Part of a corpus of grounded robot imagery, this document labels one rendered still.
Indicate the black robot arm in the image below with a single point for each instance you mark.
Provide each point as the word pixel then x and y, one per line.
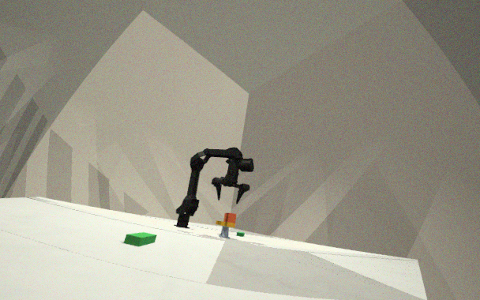
pixel 190 203

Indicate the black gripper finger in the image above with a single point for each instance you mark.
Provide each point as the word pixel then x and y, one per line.
pixel 218 190
pixel 240 193

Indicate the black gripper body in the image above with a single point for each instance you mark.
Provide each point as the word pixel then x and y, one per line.
pixel 232 179

